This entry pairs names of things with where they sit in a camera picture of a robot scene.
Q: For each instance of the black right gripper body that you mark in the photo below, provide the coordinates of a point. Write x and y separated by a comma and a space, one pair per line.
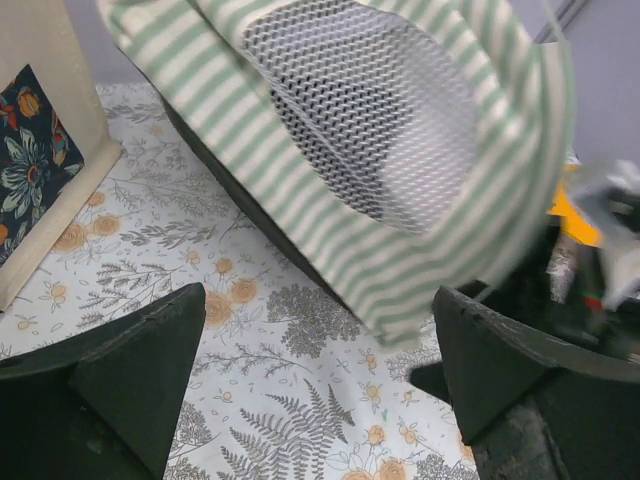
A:
586, 295

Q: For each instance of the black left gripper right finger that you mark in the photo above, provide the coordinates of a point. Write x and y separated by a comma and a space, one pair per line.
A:
528, 404

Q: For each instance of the floral table mat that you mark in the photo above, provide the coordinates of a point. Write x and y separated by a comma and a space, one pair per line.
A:
286, 384

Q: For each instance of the beige canvas tote bag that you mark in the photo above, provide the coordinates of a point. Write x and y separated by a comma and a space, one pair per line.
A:
55, 143

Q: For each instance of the green striped pet tent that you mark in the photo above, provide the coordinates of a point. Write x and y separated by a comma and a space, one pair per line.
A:
400, 146

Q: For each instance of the yellow double pet bowl holder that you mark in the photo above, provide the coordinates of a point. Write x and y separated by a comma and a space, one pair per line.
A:
572, 222

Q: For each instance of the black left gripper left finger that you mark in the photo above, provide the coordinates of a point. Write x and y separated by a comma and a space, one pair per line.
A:
103, 404

